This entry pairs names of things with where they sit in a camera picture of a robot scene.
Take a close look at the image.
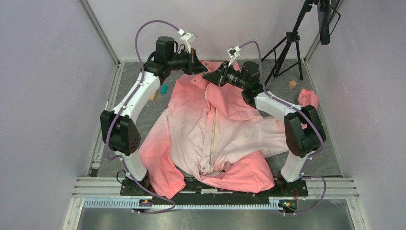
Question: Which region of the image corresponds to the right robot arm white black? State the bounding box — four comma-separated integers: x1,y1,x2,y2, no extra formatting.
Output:
203,61,326,196

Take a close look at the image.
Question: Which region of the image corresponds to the long wooden block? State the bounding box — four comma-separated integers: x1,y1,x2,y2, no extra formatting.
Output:
149,91,157,101

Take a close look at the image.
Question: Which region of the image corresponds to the black camera tripod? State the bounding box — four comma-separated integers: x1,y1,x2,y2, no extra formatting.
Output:
261,0,319,85

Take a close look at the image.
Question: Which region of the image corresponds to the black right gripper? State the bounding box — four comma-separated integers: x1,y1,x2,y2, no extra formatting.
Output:
203,60,248,90

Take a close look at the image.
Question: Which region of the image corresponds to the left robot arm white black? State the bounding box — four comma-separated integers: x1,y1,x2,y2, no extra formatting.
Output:
100,33,207,195

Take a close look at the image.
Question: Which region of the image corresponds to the teal block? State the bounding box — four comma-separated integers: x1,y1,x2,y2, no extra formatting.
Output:
160,85,168,94

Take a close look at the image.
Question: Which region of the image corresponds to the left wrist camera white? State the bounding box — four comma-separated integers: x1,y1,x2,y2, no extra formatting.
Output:
178,29,197,53

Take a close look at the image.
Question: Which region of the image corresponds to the small wooden block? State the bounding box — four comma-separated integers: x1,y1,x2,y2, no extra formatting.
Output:
288,80,298,89

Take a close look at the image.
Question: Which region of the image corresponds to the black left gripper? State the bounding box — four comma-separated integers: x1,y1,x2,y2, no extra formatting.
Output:
168,48,208,76

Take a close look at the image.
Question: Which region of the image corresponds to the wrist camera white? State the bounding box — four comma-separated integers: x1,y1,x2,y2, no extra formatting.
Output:
227,46,241,67
178,29,197,53

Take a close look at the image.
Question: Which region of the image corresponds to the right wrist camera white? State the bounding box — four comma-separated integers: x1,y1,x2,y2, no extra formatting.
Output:
227,46,241,67

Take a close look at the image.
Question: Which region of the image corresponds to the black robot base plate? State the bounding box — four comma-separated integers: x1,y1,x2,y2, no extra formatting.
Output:
116,177,309,205

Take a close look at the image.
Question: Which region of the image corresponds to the white slotted cable duct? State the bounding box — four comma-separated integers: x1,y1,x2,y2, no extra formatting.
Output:
83,198,282,211

